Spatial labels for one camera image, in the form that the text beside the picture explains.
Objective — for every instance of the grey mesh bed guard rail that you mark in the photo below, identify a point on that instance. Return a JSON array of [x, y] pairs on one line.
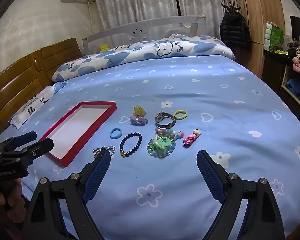
[[115, 33]]

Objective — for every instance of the colourful bead hair clip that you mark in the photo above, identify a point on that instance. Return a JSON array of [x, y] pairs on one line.
[[165, 131]]

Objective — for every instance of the pink cartoon hair clip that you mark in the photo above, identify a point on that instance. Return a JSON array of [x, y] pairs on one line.
[[190, 138]]

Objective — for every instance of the wooden headboard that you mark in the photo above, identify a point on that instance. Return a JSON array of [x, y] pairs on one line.
[[20, 80]]

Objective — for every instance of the yellow soft toy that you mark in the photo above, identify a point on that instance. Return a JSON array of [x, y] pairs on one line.
[[105, 48]]

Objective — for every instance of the blue and white printed quilt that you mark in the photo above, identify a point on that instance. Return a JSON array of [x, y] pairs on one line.
[[140, 52]]

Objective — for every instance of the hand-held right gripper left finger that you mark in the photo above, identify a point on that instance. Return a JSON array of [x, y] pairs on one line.
[[97, 172]]

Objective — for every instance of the purple bow hair clip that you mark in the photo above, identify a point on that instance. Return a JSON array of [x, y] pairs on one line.
[[137, 120]]

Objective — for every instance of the red shallow box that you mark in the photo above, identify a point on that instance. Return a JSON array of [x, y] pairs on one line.
[[72, 130]]

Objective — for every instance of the person's left hand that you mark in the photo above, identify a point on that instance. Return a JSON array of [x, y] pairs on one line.
[[11, 210]]

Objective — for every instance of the wooden wardrobe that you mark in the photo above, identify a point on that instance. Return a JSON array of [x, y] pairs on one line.
[[260, 10]]

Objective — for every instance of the white printed pillow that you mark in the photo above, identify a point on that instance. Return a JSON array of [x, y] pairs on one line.
[[30, 110]]

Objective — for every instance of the blue flower print bed sheet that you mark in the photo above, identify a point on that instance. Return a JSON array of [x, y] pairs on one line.
[[190, 87]]

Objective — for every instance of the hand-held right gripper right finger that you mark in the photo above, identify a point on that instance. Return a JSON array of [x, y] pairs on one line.
[[210, 177]]

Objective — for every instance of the black screen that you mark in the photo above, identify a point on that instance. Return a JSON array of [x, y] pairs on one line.
[[298, 27]]

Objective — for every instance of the black puffer jacket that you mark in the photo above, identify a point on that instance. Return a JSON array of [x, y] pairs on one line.
[[235, 30]]

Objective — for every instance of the yellow hair clip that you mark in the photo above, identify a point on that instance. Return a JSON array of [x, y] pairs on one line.
[[138, 111]]

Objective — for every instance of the stack of green boxes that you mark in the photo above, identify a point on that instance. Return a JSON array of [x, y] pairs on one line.
[[273, 36]]

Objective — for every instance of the grey patterned curtain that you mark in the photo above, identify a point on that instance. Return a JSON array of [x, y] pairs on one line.
[[135, 2], [205, 0]]

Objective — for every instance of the antler coat hook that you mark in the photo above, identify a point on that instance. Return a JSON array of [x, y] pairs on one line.
[[227, 7]]

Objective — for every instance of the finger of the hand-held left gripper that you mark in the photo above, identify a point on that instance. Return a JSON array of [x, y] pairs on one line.
[[27, 137], [41, 146]]

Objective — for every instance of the metal wrist watch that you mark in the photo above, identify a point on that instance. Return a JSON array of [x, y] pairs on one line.
[[165, 125]]

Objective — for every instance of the dark cabinet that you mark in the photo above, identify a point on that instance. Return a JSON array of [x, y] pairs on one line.
[[272, 67]]

